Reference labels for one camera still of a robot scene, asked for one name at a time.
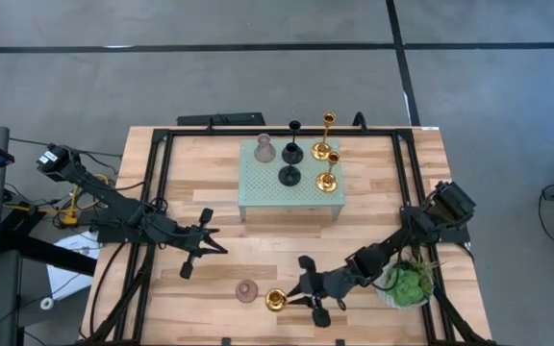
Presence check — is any black aluminium table frame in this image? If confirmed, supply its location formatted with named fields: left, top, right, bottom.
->
left=82, top=125, right=497, bottom=346

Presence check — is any pink glass candle holder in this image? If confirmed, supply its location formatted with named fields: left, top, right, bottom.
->
left=235, top=279, right=260, bottom=304
left=253, top=133, right=277, bottom=164

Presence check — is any black metal candlestick holder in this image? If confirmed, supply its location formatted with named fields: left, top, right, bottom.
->
left=281, top=119, right=305, bottom=165
left=278, top=156, right=302, bottom=187

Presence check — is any yellow power cable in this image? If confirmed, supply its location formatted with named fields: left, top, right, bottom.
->
left=5, top=172, right=110, bottom=227

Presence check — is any green succulent in white pot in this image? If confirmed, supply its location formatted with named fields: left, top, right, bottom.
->
left=374, top=257, right=440, bottom=309

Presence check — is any black power strip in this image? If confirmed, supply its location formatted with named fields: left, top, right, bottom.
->
left=176, top=111, right=266, bottom=127

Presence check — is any white paper sheet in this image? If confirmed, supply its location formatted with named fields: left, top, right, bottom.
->
left=45, top=230, right=103, bottom=302

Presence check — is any green perforated metal shelf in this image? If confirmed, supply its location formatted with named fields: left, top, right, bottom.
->
left=237, top=137, right=346, bottom=223

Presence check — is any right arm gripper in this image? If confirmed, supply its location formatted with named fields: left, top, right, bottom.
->
left=287, top=256, right=356, bottom=329

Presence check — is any gold metal candlestick holder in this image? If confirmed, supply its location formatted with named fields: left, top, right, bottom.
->
left=315, top=151, right=341, bottom=194
left=264, top=287, right=289, bottom=313
left=311, top=111, right=338, bottom=162

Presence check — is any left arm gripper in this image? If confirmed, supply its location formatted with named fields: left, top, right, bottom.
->
left=175, top=208, right=230, bottom=281

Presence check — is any black table leg bar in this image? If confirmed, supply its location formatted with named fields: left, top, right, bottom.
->
left=0, top=206, right=99, bottom=278

